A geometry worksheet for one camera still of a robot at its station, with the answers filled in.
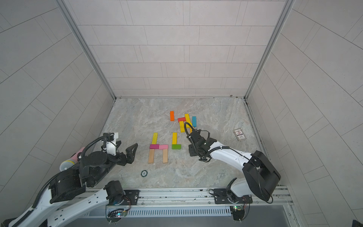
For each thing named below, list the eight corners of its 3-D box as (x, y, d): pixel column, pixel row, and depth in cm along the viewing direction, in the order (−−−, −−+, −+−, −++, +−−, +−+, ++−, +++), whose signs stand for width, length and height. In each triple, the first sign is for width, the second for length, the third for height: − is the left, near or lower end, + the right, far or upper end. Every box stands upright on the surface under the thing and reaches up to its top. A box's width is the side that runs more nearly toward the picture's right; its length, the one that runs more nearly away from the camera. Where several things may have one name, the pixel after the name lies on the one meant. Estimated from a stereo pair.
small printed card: (238, 141, 94) (239, 140, 92) (232, 131, 99) (233, 129, 97) (246, 139, 95) (247, 138, 93) (239, 129, 100) (240, 127, 98)
